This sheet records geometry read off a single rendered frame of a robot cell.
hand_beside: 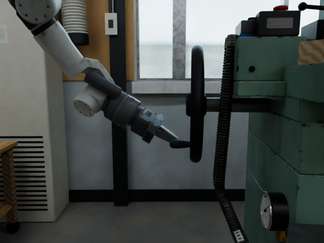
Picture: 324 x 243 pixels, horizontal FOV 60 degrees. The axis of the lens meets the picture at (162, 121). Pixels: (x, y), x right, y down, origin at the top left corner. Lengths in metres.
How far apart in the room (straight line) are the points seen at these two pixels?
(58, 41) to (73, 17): 1.09
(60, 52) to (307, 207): 0.62
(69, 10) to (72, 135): 0.80
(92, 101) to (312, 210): 0.55
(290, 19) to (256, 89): 0.15
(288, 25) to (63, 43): 0.50
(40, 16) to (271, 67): 0.50
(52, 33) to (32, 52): 1.03
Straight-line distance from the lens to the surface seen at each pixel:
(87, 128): 2.00
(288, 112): 0.60
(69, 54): 0.75
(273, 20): 0.63
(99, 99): 0.76
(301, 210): 0.58
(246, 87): 0.59
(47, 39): 0.74
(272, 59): 0.63
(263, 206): 0.53
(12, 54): 1.81
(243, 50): 0.61
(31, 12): 0.70
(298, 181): 0.56
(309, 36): 0.72
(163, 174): 2.03
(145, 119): 0.74
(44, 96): 1.74
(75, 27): 1.82
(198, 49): 0.65
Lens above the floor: 0.88
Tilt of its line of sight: 9 degrees down
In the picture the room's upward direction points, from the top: straight up
